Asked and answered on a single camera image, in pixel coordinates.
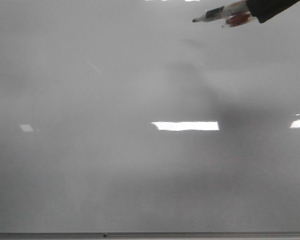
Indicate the black marker-holding gripper finger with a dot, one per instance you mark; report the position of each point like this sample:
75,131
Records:
264,10

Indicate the black and white whiteboard marker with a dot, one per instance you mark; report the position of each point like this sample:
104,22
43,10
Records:
234,15

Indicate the white whiteboard with metal frame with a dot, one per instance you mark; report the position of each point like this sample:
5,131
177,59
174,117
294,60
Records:
126,116

